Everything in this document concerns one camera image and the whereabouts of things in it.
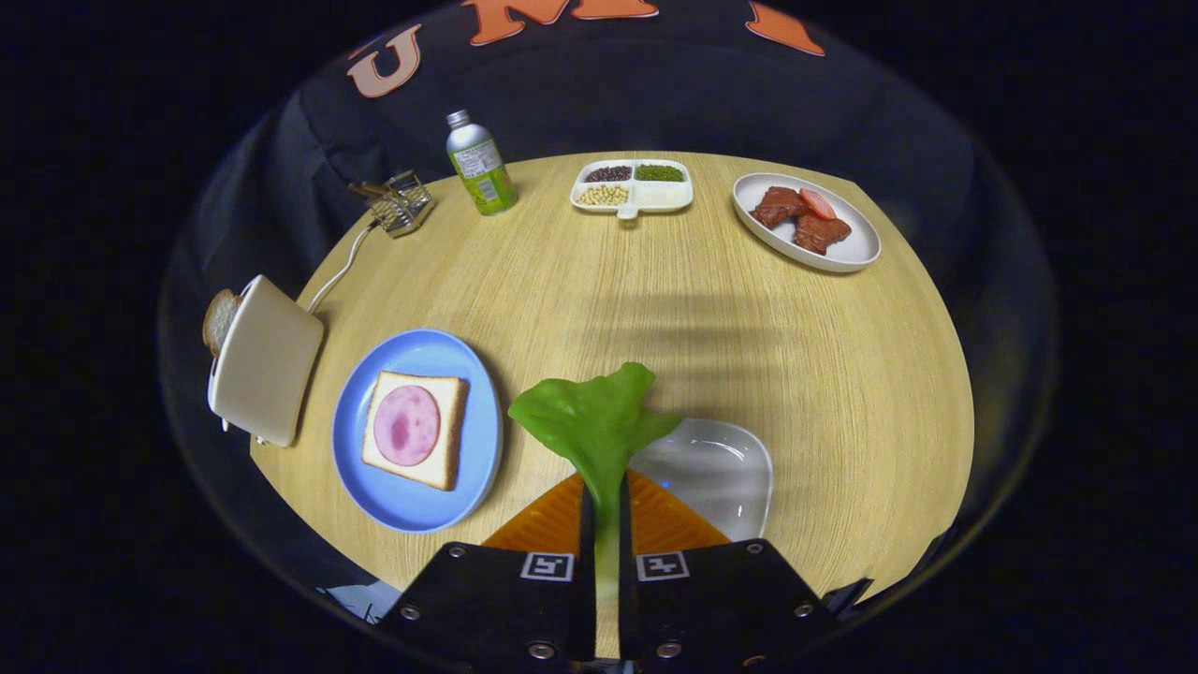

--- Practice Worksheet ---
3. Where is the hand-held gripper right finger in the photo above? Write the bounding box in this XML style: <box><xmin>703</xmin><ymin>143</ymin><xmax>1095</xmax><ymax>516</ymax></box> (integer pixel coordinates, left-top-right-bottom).
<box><xmin>618</xmin><ymin>468</ymin><xmax>843</xmax><ymax>674</ymax></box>

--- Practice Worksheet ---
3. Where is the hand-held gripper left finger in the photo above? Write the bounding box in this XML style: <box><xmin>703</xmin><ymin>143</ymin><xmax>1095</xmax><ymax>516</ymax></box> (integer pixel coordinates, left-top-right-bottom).
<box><xmin>373</xmin><ymin>471</ymin><xmax>598</xmax><ymax>674</ymax></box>

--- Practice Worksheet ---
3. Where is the green lettuce leaf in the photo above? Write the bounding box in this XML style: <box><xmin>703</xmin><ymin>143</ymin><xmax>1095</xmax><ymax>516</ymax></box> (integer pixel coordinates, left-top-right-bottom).
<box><xmin>507</xmin><ymin>361</ymin><xmax>682</xmax><ymax>605</ymax></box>

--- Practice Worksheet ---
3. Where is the toasted bread slice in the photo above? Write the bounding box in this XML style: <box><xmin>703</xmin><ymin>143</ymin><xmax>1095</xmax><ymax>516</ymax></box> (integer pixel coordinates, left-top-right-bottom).
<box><xmin>202</xmin><ymin>288</ymin><xmax>242</xmax><ymax>358</ymax></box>

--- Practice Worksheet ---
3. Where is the small white square plate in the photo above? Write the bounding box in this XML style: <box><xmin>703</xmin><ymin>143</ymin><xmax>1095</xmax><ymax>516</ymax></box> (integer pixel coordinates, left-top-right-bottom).
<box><xmin>622</xmin><ymin>417</ymin><xmax>775</xmax><ymax>544</ymax></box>

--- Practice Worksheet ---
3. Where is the blue plate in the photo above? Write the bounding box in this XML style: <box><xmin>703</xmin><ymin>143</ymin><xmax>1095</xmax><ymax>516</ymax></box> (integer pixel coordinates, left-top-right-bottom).
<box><xmin>332</xmin><ymin>328</ymin><xmax>504</xmax><ymax>535</ymax></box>

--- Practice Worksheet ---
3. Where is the square white bread slice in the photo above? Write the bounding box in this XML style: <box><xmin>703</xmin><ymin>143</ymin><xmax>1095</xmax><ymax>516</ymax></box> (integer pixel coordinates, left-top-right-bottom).
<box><xmin>361</xmin><ymin>370</ymin><xmax>470</xmax><ymax>492</ymax></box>

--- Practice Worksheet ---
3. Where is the pink ham slice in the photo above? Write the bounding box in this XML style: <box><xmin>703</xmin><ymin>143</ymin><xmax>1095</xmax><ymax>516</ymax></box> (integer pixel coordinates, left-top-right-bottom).
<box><xmin>373</xmin><ymin>384</ymin><xmax>442</xmax><ymax>467</ymax></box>

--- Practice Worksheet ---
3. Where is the white toaster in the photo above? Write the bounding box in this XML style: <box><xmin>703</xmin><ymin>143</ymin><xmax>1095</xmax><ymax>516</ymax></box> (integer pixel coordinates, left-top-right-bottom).
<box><xmin>207</xmin><ymin>274</ymin><xmax>325</xmax><ymax>448</ymax></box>

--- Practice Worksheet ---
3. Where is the white divided dish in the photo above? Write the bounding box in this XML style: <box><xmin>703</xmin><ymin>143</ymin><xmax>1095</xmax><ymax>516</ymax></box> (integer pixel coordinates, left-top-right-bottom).
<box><xmin>570</xmin><ymin>159</ymin><xmax>694</xmax><ymax>221</ymax></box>

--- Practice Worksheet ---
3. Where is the brown meat piece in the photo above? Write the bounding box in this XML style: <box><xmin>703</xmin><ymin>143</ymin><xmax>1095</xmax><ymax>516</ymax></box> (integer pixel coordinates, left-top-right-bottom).
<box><xmin>794</xmin><ymin>213</ymin><xmax>853</xmax><ymax>256</ymax></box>
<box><xmin>749</xmin><ymin>186</ymin><xmax>811</xmax><ymax>230</ymax></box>

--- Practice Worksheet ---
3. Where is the white round plate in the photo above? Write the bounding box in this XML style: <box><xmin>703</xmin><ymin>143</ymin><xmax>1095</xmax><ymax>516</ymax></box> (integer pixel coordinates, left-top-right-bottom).
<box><xmin>732</xmin><ymin>172</ymin><xmax>883</xmax><ymax>273</ymax></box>

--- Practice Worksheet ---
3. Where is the green and silver bottle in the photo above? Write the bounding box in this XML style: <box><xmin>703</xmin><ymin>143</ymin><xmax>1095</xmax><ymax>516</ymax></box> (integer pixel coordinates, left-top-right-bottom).
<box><xmin>446</xmin><ymin>110</ymin><xmax>519</xmax><ymax>217</ymax></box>

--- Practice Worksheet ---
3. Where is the white toaster cable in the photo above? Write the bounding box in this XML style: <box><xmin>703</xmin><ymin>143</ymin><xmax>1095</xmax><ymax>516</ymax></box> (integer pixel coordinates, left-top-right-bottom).
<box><xmin>307</xmin><ymin>220</ymin><xmax>380</xmax><ymax>313</ymax></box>

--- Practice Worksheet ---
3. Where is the metal wire basket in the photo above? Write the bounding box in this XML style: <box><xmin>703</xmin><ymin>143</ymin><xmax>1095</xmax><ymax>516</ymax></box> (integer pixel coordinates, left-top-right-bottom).
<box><xmin>370</xmin><ymin>169</ymin><xmax>435</xmax><ymax>238</ymax></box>

